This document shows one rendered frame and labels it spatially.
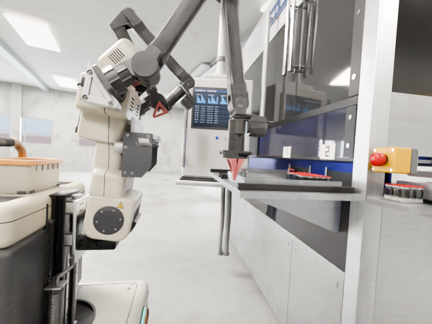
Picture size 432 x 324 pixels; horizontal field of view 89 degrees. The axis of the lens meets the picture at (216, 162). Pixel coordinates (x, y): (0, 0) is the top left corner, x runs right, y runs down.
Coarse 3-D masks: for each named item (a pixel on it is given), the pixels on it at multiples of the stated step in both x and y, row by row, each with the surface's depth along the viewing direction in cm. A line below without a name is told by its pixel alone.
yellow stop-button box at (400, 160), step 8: (384, 152) 62; (392, 152) 60; (400, 152) 59; (408, 152) 60; (416, 152) 60; (392, 160) 60; (400, 160) 59; (408, 160) 60; (416, 160) 60; (376, 168) 65; (384, 168) 62; (392, 168) 60; (400, 168) 60; (408, 168) 60
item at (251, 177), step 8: (240, 176) 74; (248, 176) 96; (256, 176) 96; (264, 176) 97; (272, 176) 97; (280, 176) 98; (304, 184) 72; (312, 184) 73; (320, 184) 73; (328, 184) 73; (336, 184) 74
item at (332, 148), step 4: (328, 144) 87; (332, 144) 84; (324, 148) 89; (332, 148) 84; (324, 152) 89; (328, 152) 86; (332, 152) 84; (320, 156) 92; (324, 156) 89; (328, 156) 86; (332, 156) 84
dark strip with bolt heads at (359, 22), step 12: (360, 0) 75; (360, 12) 75; (360, 24) 75; (360, 36) 74; (360, 48) 74; (360, 60) 74; (360, 72) 74; (348, 96) 78; (348, 108) 77; (348, 120) 77; (348, 132) 77; (348, 144) 76; (348, 156) 76
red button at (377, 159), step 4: (376, 152) 62; (380, 152) 62; (372, 156) 63; (376, 156) 61; (380, 156) 61; (384, 156) 61; (372, 160) 63; (376, 160) 61; (380, 160) 61; (384, 160) 61; (372, 164) 63; (376, 164) 62; (380, 164) 61
